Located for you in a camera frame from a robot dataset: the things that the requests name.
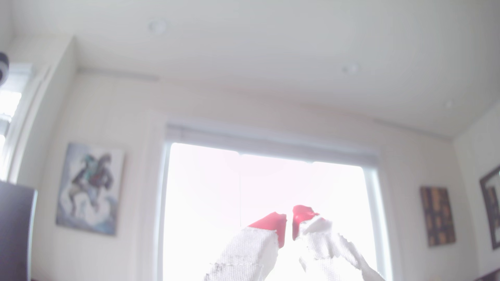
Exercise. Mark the white roller blind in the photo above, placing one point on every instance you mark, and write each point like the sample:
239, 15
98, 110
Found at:
273, 144

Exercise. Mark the large bright window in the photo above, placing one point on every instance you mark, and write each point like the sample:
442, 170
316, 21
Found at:
218, 210

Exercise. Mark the framed horse rider painting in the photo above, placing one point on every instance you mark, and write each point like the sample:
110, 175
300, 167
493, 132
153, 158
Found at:
90, 189

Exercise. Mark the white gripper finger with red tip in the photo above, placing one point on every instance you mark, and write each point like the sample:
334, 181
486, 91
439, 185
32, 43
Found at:
324, 246
250, 249

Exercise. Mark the narrow side window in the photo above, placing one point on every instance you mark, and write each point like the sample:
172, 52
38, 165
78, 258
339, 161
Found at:
9, 105

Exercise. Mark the dark framed wall mirror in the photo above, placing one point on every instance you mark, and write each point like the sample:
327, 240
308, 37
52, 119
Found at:
493, 207

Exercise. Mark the brown patterned wall picture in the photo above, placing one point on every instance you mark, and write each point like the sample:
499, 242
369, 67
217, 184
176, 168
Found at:
438, 216

